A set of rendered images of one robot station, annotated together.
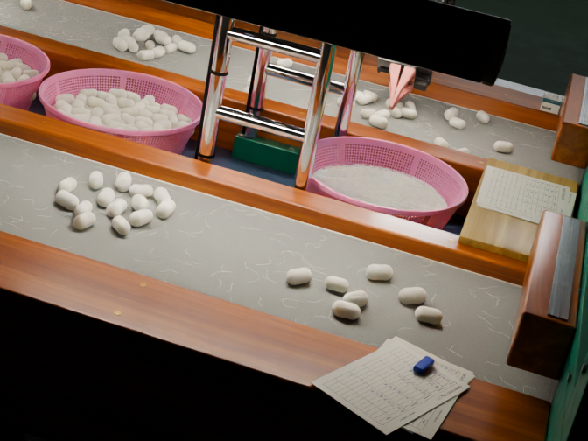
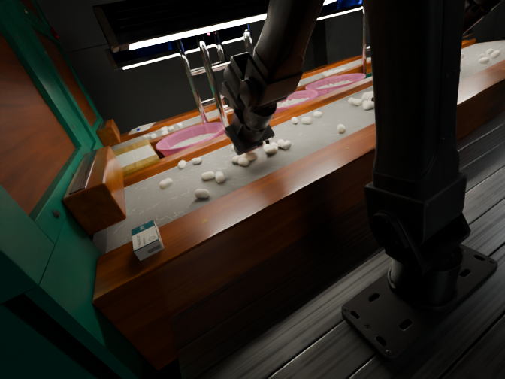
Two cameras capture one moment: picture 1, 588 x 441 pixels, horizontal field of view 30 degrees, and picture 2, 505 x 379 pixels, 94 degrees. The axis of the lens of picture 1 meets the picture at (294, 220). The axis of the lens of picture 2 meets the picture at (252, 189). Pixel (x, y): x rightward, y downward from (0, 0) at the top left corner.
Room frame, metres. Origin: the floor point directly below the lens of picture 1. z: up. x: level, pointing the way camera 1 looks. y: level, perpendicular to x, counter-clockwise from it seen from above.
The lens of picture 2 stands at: (2.40, -0.46, 0.97)
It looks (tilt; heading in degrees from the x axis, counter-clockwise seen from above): 29 degrees down; 147
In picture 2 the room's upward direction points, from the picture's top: 16 degrees counter-clockwise
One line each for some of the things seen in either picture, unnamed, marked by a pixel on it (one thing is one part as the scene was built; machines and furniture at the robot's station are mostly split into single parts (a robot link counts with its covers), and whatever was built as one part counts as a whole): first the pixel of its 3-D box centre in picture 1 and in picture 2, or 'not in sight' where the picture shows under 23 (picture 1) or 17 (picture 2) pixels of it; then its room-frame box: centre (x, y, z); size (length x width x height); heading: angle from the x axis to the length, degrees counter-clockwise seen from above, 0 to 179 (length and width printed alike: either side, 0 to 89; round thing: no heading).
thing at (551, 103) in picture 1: (551, 102); (146, 238); (2.06, -0.45, 0.77); 0.06 x 0.04 x 0.02; 169
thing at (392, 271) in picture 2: not in sight; (422, 269); (2.35, -0.23, 0.71); 0.20 x 0.07 x 0.08; 77
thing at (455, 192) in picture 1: (377, 199); (195, 146); (1.57, -0.12, 0.72); 0.27 x 0.27 x 0.10
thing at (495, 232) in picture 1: (522, 209); (131, 156); (1.52, -0.34, 0.77); 0.33 x 0.15 x 0.01; 169
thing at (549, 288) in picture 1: (550, 286); (109, 131); (1.18, -0.32, 0.83); 0.30 x 0.06 x 0.07; 169
